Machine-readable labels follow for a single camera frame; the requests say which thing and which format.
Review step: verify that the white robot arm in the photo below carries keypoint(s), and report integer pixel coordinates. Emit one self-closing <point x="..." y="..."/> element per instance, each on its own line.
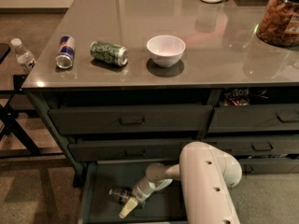
<point x="206" y="174"/>

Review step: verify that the blue silver energy drink can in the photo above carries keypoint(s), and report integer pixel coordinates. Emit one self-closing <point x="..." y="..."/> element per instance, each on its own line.
<point x="66" y="52"/>

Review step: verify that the top left drawer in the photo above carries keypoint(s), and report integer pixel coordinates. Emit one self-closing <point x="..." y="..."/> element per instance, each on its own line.
<point x="130" y="118"/>

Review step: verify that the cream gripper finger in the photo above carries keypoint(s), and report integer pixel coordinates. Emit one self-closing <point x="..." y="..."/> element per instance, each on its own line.
<point x="128" y="207"/>

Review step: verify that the dark side table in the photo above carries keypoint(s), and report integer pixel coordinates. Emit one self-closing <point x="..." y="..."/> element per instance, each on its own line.
<point x="18" y="103"/>

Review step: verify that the clear plastic water bottle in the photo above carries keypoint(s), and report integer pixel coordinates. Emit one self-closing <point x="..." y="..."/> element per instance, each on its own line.
<point x="121" y="195"/>

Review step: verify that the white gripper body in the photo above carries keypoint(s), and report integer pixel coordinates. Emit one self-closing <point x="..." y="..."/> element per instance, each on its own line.
<point x="140" y="191"/>

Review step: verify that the middle right drawer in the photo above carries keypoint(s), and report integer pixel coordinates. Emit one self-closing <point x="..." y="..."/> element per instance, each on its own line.
<point x="262" y="145"/>

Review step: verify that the green soda can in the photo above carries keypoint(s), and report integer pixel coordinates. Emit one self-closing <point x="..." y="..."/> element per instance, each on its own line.
<point x="109" y="53"/>

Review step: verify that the white bowl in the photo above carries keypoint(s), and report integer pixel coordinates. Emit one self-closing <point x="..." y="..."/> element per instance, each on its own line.
<point x="166" y="50"/>

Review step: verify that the top right drawer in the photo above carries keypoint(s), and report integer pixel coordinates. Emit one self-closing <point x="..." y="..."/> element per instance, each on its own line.
<point x="255" y="118"/>

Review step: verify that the middle left drawer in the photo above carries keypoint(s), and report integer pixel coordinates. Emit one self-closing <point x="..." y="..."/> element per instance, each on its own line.
<point x="136" y="149"/>

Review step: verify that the snack bag in drawer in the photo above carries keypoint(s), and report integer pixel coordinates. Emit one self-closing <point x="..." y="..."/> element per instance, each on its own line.
<point x="236" y="96"/>

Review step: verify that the small bottle on side table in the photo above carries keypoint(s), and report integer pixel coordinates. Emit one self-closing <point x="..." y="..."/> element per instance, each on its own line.
<point x="25" y="58"/>

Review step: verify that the clear jar of snacks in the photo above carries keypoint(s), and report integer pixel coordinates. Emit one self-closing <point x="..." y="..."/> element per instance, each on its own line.
<point x="280" y="23"/>

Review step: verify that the open bottom left drawer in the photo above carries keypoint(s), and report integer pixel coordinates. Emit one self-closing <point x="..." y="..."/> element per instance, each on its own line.
<point x="98" y="207"/>

